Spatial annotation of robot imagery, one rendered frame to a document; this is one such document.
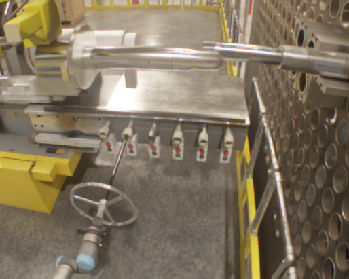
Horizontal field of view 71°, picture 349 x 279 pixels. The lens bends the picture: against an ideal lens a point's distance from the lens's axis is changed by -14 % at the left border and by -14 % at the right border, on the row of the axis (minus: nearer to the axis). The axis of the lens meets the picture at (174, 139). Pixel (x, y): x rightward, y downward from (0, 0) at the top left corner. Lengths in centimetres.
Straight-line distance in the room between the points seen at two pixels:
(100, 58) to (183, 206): 153
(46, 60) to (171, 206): 163
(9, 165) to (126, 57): 141
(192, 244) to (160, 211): 43
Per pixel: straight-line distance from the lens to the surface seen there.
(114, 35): 194
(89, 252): 139
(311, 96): 241
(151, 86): 231
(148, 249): 236
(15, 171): 243
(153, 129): 192
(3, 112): 267
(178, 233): 242
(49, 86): 210
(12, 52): 270
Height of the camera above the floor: 210
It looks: 41 degrees down
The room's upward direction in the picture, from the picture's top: straight up
